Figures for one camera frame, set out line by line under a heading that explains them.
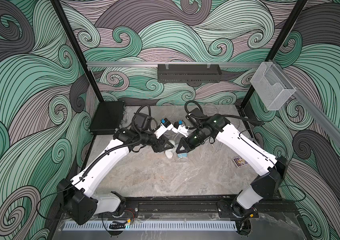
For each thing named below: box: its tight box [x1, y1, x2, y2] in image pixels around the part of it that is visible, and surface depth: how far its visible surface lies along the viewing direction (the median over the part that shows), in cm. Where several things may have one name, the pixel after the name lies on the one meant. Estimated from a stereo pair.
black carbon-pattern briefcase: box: [89, 101, 125, 135], surface depth 112 cm
